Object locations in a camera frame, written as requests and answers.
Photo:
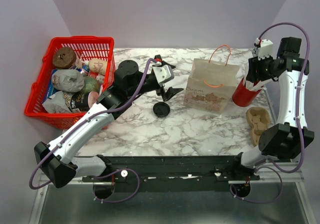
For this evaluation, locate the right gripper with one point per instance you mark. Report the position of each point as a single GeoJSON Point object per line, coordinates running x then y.
{"type": "Point", "coordinates": [254, 63]}

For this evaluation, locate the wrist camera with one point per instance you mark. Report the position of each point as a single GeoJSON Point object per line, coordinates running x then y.
{"type": "Point", "coordinates": [163, 74]}
{"type": "Point", "coordinates": [262, 49]}

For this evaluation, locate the beige printed bottle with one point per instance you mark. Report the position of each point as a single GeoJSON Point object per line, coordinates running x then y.
{"type": "Point", "coordinates": [97, 65]}

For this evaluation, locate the red plastic basket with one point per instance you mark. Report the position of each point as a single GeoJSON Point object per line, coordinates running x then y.
{"type": "Point", "coordinates": [87, 47]}

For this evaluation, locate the paper takeout bag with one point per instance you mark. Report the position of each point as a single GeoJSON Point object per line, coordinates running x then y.
{"type": "Point", "coordinates": [210, 85]}

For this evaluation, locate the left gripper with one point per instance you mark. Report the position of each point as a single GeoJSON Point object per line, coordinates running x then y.
{"type": "Point", "coordinates": [169, 93]}

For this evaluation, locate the grey crumpled bag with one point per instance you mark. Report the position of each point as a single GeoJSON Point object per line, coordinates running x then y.
{"type": "Point", "coordinates": [69, 80]}

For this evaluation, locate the white wrapped straws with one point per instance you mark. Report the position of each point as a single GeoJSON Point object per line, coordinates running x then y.
{"type": "Point", "coordinates": [252, 85]}

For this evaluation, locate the green avocado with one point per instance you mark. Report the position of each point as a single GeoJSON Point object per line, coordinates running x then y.
{"type": "Point", "coordinates": [90, 84]}

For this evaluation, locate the cardboard cup carrier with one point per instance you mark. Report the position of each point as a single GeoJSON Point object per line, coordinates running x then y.
{"type": "Point", "coordinates": [259, 120]}

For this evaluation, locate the silver snack bag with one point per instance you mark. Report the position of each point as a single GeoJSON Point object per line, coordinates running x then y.
{"type": "Point", "coordinates": [58, 102]}

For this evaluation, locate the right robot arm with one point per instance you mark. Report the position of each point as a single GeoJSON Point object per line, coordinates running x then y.
{"type": "Point", "coordinates": [290, 135]}

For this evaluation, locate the black food cup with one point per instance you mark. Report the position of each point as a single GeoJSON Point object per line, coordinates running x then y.
{"type": "Point", "coordinates": [82, 102]}

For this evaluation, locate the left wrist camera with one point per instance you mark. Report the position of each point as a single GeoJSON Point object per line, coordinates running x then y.
{"type": "Point", "coordinates": [163, 74]}

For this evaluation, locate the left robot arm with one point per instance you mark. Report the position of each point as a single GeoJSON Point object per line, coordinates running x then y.
{"type": "Point", "coordinates": [57, 159]}

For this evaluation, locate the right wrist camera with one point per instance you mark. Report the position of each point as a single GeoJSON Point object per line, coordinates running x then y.
{"type": "Point", "coordinates": [262, 49]}

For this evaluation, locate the red straw cup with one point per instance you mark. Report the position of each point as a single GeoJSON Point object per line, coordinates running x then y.
{"type": "Point", "coordinates": [242, 96]}

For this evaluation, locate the blue flat package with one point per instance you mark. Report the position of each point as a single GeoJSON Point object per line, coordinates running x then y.
{"type": "Point", "coordinates": [50, 88]}

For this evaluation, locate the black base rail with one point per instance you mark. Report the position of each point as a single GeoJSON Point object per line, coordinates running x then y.
{"type": "Point", "coordinates": [175, 173]}

